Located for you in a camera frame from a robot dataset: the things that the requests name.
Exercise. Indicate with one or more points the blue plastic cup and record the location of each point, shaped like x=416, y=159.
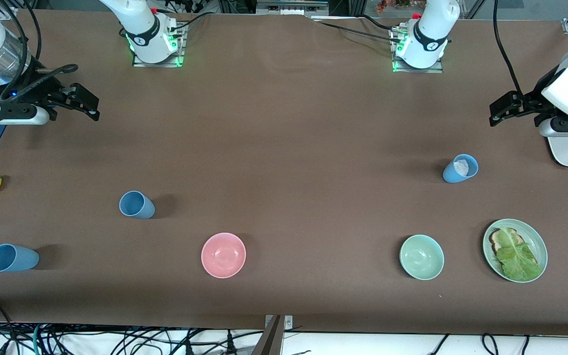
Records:
x=17, y=259
x=138, y=207

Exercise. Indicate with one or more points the green lettuce leaf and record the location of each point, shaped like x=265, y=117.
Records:
x=518, y=259

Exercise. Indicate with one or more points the metal table clamp bracket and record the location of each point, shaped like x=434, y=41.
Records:
x=289, y=323

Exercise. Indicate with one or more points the pale green bowl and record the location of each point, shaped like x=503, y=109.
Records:
x=421, y=257

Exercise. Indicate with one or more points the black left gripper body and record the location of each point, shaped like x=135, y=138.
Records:
x=532, y=105

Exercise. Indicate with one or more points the dark metal mount bar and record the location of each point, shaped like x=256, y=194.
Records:
x=269, y=340

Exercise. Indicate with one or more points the blue cup with white filling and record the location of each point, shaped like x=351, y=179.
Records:
x=451, y=173

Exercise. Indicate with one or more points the toast slice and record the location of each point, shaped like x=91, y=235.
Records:
x=496, y=241

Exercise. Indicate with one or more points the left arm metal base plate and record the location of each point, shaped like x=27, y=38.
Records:
x=417, y=70

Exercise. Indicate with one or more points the pink bowl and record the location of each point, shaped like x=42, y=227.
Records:
x=223, y=255

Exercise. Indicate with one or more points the white crumpled paper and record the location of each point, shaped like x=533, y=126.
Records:
x=461, y=167

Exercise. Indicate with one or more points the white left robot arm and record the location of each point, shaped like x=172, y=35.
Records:
x=429, y=34

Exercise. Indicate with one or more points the pale green plate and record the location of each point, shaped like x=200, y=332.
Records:
x=538, y=241

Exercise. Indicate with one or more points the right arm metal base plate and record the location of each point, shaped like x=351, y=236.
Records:
x=156, y=64

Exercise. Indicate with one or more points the grey metal frame box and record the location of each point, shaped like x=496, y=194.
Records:
x=291, y=6

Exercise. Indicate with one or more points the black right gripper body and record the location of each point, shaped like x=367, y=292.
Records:
x=42, y=93

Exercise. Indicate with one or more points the brown table cover mat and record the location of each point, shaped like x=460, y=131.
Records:
x=284, y=207

